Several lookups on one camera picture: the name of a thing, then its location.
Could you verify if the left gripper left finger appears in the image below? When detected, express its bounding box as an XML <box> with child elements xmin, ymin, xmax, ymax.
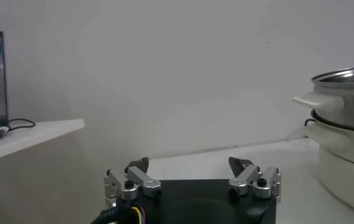
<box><xmin>103</xmin><ymin>156</ymin><xmax>163</xmax><ymax>208</ymax></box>

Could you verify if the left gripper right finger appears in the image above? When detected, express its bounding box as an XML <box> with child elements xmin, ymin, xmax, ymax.
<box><xmin>227</xmin><ymin>156</ymin><xmax>283</xmax><ymax>204</ymax></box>

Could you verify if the perforated steel steamer basket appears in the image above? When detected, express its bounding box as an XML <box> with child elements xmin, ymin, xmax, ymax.
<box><xmin>292</xmin><ymin>65</ymin><xmax>354</xmax><ymax>133</ymax></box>

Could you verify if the white side table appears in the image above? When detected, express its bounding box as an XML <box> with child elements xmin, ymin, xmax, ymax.
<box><xmin>0</xmin><ymin>118</ymin><xmax>85</xmax><ymax>165</ymax></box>

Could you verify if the white electric cooking pot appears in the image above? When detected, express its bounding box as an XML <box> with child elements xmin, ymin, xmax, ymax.
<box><xmin>303</xmin><ymin>123</ymin><xmax>354</xmax><ymax>217</ymax></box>

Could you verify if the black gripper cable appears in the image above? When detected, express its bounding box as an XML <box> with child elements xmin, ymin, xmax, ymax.
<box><xmin>90</xmin><ymin>205</ymin><xmax>147</xmax><ymax>224</ymax></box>

